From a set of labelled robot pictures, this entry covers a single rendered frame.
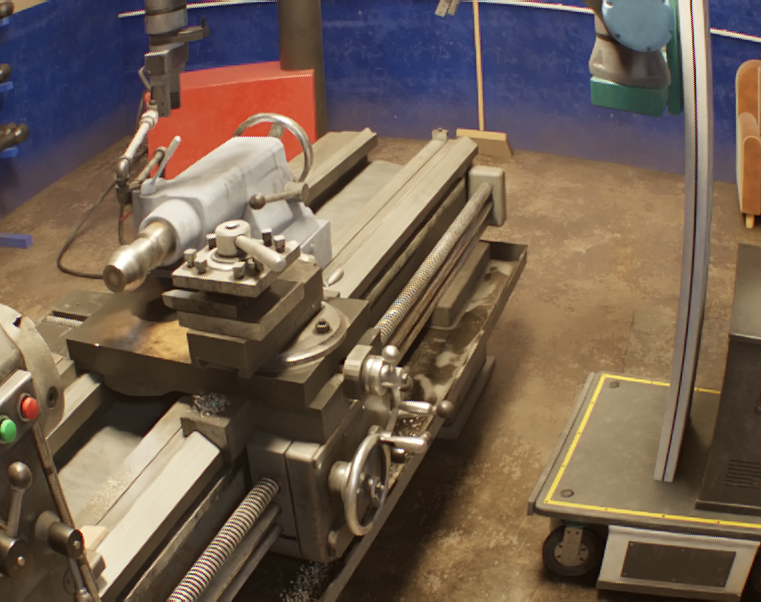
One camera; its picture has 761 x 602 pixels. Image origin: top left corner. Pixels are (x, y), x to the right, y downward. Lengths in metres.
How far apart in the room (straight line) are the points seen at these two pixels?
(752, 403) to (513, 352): 1.69
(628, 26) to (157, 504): 1.18
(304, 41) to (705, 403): 2.80
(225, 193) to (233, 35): 4.41
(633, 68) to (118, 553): 1.33
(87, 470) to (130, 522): 0.38
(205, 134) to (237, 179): 2.70
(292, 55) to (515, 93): 1.64
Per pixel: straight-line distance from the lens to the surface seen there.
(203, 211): 1.96
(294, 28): 4.69
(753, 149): 4.91
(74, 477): 1.92
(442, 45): 5.86
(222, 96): 4.70
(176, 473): 1.68
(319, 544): 1.89
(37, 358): 1.46
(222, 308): 1.65
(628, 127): 5.74
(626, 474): 2.49
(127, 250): 1.83
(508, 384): 3.48
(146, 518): 1.59
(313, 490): 1.80
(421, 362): 2.81
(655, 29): 1.70
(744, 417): 2.22
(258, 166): 2.15
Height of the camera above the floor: 1.81
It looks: 27 degrees down
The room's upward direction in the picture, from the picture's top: 3 degrees counter-clockwise
